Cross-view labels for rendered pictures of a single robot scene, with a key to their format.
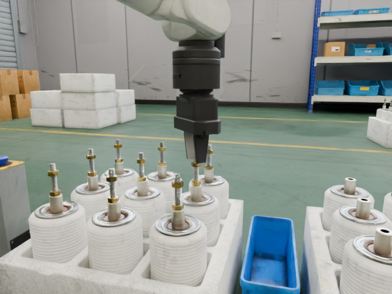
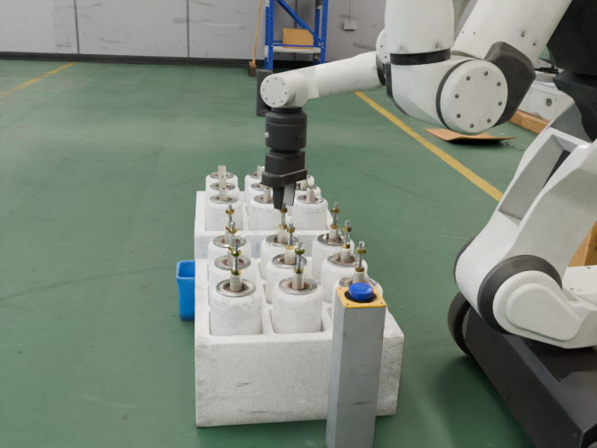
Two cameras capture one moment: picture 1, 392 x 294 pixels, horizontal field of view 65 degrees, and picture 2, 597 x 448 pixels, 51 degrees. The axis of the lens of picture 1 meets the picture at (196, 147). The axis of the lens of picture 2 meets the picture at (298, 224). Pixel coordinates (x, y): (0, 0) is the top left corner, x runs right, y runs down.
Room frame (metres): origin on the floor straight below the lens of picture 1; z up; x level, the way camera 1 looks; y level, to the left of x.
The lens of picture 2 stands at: (1.09, 1.21, 0.77)
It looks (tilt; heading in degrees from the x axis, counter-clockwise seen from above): 20 degrees down; 246
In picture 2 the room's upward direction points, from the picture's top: 3 degrees clockwise
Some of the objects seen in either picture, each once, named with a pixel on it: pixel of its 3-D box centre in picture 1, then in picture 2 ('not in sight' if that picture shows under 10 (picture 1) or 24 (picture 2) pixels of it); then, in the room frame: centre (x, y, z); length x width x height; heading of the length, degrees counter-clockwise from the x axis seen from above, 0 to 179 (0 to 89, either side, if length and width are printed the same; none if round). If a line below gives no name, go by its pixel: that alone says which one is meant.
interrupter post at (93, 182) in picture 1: (93, 182); (298, 280); (0.64, 0.23, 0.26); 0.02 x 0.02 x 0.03
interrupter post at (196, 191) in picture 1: (196, 192); (282, 236); (0.58, 0.00, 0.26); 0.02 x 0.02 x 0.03
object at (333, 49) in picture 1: (333, 50); not in sight; (4.62, -1.99, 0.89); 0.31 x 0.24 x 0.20; 163
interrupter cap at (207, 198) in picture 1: (196, 198); (282, 241); (0.58, 0.00, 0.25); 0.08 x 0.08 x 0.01
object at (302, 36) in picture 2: not in sight; (298, 38); (-1.73, -5.26, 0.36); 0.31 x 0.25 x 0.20; 163
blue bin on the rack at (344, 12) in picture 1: (335, 15); not in sight; (4.67, -2.00, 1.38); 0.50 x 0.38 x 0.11; 163
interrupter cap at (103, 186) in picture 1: (93, 188); (298, 286); (0.64, 0.23, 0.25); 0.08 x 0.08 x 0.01
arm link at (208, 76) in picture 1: (197, 98); (284, 153); (0.58, 0.00, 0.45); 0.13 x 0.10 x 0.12; 28
